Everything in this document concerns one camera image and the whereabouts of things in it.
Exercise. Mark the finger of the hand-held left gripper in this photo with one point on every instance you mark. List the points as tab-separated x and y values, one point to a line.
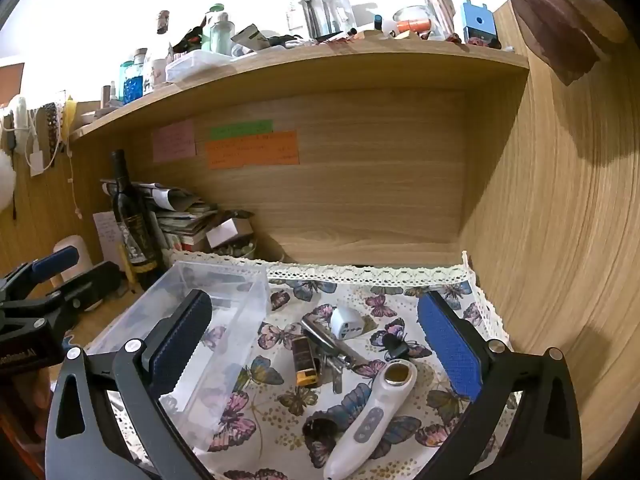
52	264
85	287

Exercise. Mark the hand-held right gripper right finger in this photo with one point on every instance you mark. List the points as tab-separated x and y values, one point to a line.
450	345

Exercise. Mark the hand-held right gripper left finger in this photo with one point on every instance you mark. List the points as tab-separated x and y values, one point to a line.
177	345

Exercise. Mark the clear plastic box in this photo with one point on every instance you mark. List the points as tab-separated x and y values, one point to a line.
200	355

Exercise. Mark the white travel adapter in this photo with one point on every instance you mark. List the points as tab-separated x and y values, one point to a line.
349	324

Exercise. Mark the white handheld massager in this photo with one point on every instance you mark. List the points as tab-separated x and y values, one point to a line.
372	415

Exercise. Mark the bunch of keys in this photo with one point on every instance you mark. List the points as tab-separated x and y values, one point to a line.
336	372

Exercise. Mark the silver metal rod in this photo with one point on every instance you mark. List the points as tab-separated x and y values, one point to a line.
325	337

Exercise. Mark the black tube with gold cap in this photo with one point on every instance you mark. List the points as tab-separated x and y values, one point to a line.
305	362

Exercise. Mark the cream white cylinder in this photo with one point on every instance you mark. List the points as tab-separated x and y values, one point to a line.
75	257

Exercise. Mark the white handwritten paper note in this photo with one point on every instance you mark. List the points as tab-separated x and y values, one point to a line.
106	237

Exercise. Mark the dark wine bottle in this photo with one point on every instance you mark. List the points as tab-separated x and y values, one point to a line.
132	230

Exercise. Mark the white charger plug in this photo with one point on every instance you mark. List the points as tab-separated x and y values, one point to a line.
36	164

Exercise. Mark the pile of small metal bits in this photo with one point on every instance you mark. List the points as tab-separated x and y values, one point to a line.
235	251

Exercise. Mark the stack of magazines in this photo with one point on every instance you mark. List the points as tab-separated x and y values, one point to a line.
180	215

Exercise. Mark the butterfly print cloth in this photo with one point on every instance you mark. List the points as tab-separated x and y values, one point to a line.
280	410

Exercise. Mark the small white cardboard box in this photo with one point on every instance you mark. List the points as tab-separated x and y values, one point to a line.
229	232

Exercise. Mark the patterned headband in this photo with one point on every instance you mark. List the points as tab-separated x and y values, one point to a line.
51	127

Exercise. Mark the pink sticky note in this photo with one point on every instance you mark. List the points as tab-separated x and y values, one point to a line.
173	141

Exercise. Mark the blue glass jar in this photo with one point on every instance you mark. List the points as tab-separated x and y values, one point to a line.
132	85

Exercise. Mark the orange sticky note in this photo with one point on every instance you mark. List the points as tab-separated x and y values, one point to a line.
252	151

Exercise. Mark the green sticky note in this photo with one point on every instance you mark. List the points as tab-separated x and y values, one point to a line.
241	130

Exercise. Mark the clear plastic tray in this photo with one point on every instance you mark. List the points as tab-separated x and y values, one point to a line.
195	66

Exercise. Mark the pale green bottle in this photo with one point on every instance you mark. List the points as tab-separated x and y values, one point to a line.
221	32

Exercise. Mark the wooden shelf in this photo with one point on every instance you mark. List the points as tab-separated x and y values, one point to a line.
300	65

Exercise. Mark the orange tube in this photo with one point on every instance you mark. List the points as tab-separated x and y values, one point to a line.
412	26

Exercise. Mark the blue plastic device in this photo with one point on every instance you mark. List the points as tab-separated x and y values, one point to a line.
479	22

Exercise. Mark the tall clear canister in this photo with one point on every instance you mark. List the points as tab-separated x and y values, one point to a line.
440	10

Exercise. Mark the dark brown wooden object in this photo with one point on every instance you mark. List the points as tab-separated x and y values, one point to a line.
555	15

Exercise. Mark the large clear glass jar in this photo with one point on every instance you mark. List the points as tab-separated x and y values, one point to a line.
322	7

